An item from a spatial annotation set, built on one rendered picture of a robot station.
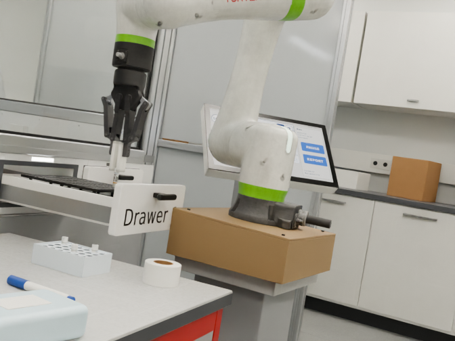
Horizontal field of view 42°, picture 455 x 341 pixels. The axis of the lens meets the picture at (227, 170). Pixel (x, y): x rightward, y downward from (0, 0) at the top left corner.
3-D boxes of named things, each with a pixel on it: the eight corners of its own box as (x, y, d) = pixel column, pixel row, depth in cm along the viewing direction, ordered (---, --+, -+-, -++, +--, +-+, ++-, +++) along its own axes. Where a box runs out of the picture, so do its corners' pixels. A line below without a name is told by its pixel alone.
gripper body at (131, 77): (106, 65, 137) (101, 105, 137) (137, 68, 133) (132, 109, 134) (124, 72, 144) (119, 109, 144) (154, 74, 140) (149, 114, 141)
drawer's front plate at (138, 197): (179, 228, 150) (186, 185, 149) (114, 236, 123) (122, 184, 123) (173, 226, 150) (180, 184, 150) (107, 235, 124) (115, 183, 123)
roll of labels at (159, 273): (143, 285, 109) (147, 264, 109) (140, 277, 116) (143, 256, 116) (181, 289, 111) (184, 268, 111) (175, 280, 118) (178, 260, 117)
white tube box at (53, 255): (110, 272, 115) (112, 253, 115) (81, 277, 108) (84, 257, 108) (60, 258, 121) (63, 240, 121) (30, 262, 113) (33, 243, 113)
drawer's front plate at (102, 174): (139, 203, 191) (143, 170, 191) (83, 206, 164) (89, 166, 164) (134, 202, 192) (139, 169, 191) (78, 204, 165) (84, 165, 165)
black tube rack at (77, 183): (135, 215, 148) (139, 189, 148) (93, 218, 132) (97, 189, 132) (65, 199, 157) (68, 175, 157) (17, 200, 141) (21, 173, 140)
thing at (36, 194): (170, 221, 149) (175, 197, 148) (112, 226, 125) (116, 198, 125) (46, 194, 164) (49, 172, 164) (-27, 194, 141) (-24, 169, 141)
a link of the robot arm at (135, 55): (163, 52, 142) (131, 49, 145) (137, 40, 131) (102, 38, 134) (159, 77, 142) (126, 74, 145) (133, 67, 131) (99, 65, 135)
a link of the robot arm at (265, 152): (256, 193, 164) (270, 125, 163) (296, 204, 151) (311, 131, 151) (220, 188, 156) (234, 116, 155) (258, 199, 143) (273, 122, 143)
